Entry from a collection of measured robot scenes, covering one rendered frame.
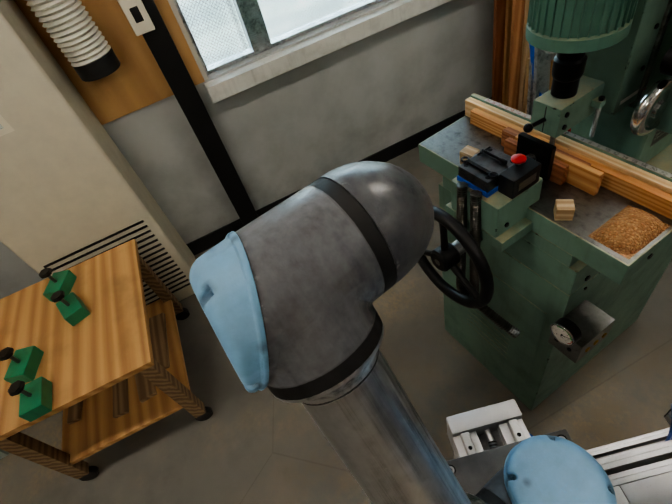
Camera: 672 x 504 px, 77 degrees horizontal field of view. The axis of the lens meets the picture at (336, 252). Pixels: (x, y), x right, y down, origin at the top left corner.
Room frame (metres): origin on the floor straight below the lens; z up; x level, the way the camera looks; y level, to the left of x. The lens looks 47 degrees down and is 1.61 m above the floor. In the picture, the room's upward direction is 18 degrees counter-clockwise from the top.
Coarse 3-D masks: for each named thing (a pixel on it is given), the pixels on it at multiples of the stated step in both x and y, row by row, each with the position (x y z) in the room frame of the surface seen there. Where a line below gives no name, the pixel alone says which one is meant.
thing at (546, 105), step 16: (592, 80) 0.76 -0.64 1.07; (544, 96) 0.76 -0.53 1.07; (576, 96) 0.72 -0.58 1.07; (592, 96) 0.73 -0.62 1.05; (544, 112) 0.73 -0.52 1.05; (560, 112) 0.69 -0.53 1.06; (576, 112) 0.71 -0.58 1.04; (592, 112) 0.73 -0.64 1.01; (544, 128) 0.72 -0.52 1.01; (560, 128) 0.70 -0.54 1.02
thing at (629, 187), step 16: (480, 112) 0.96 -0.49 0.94; (480, 128) 0.94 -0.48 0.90; (496, 128) 0.89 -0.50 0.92; (592, 160) 0.65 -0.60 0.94; (608, 176) 0.60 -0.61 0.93; (624, 176) 0.58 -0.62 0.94; (624, 192) 0.56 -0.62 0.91; (640, 192) 0.54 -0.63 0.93; (656, 192) 0.52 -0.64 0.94; (656, 208) 0.50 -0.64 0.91
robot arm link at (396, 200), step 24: (336, 168) 0.30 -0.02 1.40; (360, 168) 0.28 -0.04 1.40; (384, 168) 0.28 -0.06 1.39; (360, 192) 0.25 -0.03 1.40; (384, 192) 0.25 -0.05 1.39; (408, 192) 0.26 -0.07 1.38; (384, 216) 0.23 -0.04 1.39; (408, 216) 0.24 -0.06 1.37; (432, 216) 0.26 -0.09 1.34; (408, 240) 0.22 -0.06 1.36; (408, 264) 0.22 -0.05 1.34
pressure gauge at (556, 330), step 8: (560, 320) 0.44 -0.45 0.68; (568, 320) 0.43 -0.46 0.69; (552, 328) 0.44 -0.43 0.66; (560, 328) 0.43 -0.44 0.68; (568, 328) 0.42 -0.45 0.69; (576, 328) 0.41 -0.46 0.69; (560, 336) 0.42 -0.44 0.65; (568, 336) 0.41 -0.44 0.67; (576, 336) 0.40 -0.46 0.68; (568, 344) 0.40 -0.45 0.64
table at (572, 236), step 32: (448, 128) 0.99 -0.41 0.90; (448, 160) 0.86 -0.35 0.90; (544, 192) 0.64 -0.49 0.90; (576, 192) 0.61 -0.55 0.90; (608, 192) 0.59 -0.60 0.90; (544, 224) 0.57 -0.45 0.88; (576, 224) 0.53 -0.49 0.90; (576, 256) 0.49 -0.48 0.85; (608, 256) 0.44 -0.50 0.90; (640, 256) 0.41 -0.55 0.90
